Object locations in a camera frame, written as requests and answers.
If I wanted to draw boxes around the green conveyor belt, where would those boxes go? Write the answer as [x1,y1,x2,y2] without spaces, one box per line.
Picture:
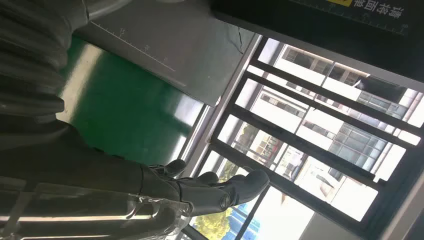
[55,34,205,167]

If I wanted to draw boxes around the black machine column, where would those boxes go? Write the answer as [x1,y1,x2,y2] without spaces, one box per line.
[209,0,424,84]

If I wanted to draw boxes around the flat scale platform with ruler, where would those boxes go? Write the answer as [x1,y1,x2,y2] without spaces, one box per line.
[74,0,257,108]

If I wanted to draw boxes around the building outside window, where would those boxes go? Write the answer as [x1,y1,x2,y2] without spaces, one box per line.
[192,38,424,240]

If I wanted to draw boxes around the black yellow column label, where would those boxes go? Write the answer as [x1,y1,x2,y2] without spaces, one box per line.
[288,0,412,36]

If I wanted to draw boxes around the black window frame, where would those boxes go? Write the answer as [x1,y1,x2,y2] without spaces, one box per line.
[180,35,424,240]

